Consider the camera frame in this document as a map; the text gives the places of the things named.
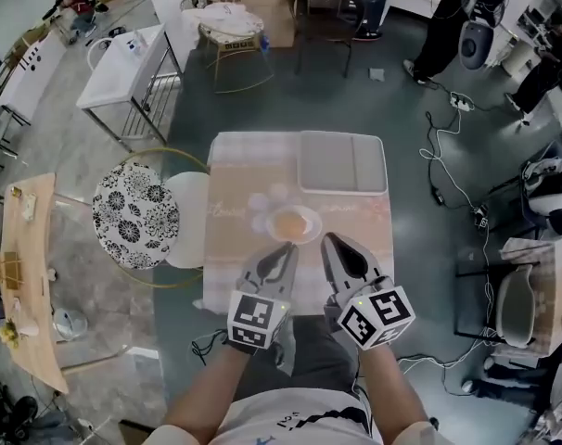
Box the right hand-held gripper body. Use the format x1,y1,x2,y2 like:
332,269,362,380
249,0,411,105
325,275,416,351

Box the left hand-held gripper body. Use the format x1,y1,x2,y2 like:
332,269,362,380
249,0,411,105
227,266,294,356

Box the orange round food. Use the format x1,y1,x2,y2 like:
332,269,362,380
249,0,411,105
274,210,308,240

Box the person's left forearm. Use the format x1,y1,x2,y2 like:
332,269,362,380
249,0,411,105
162,343,255,440

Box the person's right forearm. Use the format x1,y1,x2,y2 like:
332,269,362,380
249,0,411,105
357,338,431,435

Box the flower-shaped placemat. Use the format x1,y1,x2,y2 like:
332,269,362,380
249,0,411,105
247,183,306,236

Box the person's dark shorts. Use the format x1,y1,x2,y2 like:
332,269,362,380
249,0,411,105
234,315,362,394

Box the white round chair seat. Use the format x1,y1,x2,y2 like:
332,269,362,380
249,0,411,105
162,172,212,269

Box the pink checked tablecloth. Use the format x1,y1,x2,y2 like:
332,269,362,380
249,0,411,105
200,131,396,318

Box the grey rectangular tray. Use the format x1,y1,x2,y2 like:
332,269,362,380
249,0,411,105
297,131,387,197

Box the person's white printed shirt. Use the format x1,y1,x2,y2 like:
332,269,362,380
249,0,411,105
139,386,452,445

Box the black white floral stool cushion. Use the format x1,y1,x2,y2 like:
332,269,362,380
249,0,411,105
91,162,181,271

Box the grey padded chair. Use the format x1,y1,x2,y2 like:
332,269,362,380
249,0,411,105
495,266,549,348

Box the white power strip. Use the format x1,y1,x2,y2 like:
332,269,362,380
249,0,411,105
449,91,475,113

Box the white metal-legged table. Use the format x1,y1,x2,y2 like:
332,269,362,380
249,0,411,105
75,23,185,153

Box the gold chair with white cloth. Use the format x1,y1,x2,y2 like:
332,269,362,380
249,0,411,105
180,0,276,95

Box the curved wooden desk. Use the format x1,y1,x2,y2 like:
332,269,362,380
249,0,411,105
0,172,71,396

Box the large cardboard box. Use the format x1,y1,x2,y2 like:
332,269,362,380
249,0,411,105
209,0,301,48

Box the dark wicker chair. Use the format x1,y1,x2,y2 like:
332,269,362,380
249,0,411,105
287,0,368,79

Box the black floor cable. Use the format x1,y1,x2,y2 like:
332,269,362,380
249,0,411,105
423,111,445,206

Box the white floor cable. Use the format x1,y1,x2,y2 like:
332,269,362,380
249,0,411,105
418,104,493,305

